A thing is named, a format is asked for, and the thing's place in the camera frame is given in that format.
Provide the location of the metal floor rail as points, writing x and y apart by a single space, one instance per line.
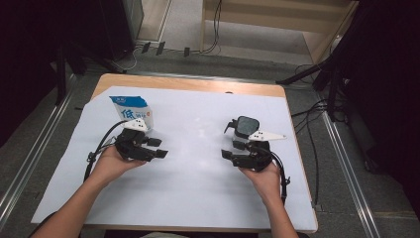
36 139
350 178

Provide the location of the blue and white milk pouch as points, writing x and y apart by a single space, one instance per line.
132 109

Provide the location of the black metal stand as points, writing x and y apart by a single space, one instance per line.
60 76
310 71

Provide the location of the person's right hand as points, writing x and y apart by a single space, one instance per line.
267 183

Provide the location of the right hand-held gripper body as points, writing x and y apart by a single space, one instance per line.
256 158

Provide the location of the wooden table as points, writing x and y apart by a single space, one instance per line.
185 83

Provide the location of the light wooden shelf unit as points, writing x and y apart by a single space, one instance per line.
264 16

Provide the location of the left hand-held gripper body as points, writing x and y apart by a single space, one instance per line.
132 145

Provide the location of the person's left hand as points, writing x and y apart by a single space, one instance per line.
110 167

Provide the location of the black curtain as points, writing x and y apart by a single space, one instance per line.
39 39
389 82

